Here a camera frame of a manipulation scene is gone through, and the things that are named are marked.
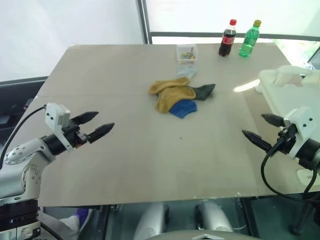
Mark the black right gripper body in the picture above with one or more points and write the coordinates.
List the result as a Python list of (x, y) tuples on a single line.
[(286, 140)]

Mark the light grey cloth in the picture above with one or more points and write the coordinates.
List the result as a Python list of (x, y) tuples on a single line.
[(186, 72)]

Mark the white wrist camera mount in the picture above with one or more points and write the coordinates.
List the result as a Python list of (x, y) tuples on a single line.
[(303, 120), (53, 112)]

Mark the dark window frame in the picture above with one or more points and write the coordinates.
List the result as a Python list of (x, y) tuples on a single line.
[(143, 22)]

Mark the blue sock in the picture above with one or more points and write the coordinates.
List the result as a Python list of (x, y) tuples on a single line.
[(183, 110)]

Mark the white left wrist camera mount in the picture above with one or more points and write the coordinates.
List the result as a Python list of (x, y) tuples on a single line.
[(53, 112)]

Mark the green bottle with yellow cap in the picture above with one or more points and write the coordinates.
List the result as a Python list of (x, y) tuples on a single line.
[(247, 43)]

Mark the dark green cloth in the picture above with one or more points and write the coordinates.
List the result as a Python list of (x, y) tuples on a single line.
[(203, 91)]

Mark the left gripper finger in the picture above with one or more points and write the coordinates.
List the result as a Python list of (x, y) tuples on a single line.
[(87, 116), (100, 131)]

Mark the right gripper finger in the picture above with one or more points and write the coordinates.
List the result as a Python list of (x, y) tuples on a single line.
[(257, 140), (273, 120)]

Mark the cola bottle with red cap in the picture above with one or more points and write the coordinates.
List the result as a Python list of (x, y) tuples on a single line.
[(226, 42)]

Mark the silver and black robot torso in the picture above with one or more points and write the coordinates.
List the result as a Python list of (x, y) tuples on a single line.
[(17, 217)]

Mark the white plastic basket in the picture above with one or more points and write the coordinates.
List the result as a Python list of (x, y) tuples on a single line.
[(280, 95)]

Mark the grey rounded shell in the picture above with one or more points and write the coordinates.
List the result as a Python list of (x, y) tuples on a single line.
[(215, 215), (150, 220)]

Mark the purple shoe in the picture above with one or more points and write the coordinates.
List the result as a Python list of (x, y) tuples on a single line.
[(83, 217)]

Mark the clear box of coloured clips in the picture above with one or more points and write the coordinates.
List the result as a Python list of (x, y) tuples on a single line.
[(187, 53)]

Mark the mustard yellow sock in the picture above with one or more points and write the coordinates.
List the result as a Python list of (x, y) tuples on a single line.
[(170, 100), (162, 86)]

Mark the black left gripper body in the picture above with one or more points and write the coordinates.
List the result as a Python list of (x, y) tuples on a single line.
[(73, 136)]

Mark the black tripod stand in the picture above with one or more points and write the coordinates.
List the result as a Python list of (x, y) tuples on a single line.
[(296, 225)]

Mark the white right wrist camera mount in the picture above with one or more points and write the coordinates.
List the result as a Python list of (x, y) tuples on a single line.
[(303, 120)]

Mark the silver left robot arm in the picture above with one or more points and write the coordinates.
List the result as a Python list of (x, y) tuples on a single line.
[(27, 150)]

